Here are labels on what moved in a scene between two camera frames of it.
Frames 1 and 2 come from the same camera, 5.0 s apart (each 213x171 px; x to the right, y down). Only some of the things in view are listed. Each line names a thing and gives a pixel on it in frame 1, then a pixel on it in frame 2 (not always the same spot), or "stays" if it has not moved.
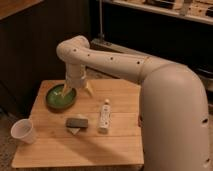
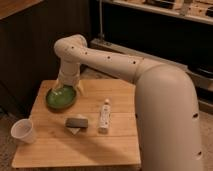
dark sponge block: x=77 y=123 stays
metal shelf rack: x=176 y=31 stays
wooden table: x=104 y=130 stays
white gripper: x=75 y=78 -> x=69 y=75
